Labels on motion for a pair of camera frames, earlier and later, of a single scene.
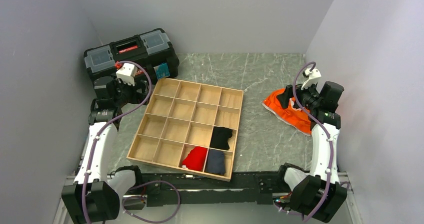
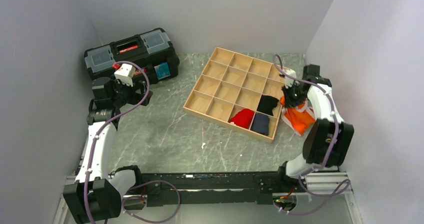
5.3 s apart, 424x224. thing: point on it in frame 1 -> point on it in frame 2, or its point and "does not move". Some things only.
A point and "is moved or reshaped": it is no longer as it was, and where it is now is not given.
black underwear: x=220 y=137 -> x=266 y=104
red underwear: x=195 y=159 -> x=243 y=118
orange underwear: x=298 y=117 is moved or reshaped
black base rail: x=172 y=189 does not move
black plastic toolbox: x=152 y=49 does not move
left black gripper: x=137 y=98 does not move
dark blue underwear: x=215 y=163 -> x=261 y=124
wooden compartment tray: x=180 y=116 -> x=231 y=82
